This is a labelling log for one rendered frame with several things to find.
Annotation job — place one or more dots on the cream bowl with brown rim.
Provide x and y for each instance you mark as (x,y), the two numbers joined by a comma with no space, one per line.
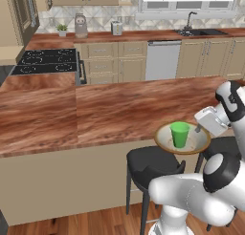
(164,140)

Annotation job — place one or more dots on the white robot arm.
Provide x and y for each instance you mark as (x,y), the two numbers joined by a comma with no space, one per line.
(191,194)

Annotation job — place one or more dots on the beige base cupboards under sink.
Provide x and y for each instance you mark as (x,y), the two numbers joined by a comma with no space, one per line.
(210,57)

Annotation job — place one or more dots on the green cup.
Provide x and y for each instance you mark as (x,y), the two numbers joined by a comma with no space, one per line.
(180,135)

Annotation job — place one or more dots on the black sink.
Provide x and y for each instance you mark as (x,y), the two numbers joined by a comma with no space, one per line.
(204,32)

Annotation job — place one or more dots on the small potted green plant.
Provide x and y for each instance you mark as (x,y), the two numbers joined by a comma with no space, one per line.
(62,28)

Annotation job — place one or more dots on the dark metal tap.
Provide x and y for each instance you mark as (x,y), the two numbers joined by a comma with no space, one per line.
(189,20)

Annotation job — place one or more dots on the silver dishwasher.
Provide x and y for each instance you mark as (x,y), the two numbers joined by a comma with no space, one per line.
(162,60)

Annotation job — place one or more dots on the brown coffee machine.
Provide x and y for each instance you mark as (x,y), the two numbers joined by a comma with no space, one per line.
(80,25)

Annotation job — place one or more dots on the tall brown cabinet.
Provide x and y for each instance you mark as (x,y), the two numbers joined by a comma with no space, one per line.
(19,16)

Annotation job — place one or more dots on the black oven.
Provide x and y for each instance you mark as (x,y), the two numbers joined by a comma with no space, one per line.
(81,70)

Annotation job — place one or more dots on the black hob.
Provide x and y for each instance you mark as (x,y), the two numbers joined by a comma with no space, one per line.
(48,61)

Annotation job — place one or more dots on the beige base cupboards with drawers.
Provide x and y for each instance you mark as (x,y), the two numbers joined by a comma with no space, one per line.
(118,62)

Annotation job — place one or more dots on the beige island base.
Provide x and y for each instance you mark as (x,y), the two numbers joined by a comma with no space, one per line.
(63,178)

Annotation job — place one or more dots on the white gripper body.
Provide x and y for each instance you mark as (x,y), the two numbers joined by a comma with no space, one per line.
(211,120)

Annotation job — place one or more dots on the window with white blinds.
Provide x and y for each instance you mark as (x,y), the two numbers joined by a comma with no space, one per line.
(189,0)

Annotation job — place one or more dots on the silver toaster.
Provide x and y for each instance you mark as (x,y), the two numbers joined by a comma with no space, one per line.
(116,28)

